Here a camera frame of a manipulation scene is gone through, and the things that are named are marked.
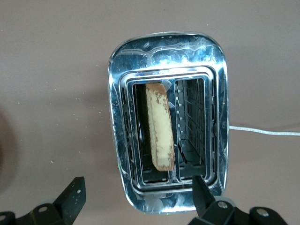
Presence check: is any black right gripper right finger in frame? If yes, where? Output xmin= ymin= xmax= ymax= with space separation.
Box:
xmin=187 ymin=174 xmax=235 ymax=225

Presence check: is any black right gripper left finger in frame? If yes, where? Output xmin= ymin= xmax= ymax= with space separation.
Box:
xmin=30 ymin=177 xmax=87 ymax=225

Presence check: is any brown toast slice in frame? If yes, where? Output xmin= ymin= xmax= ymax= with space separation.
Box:
xmin=145 ymin=82 xmax=175 ymax=172

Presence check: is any chrome and cream toaster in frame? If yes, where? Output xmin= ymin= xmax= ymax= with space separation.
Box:
xmin=107 ymin=31 xmax=230 ymax=215

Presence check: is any white power cable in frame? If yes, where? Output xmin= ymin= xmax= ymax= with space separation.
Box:
xmin=228 ymin=125 xmax=300 ymax=136

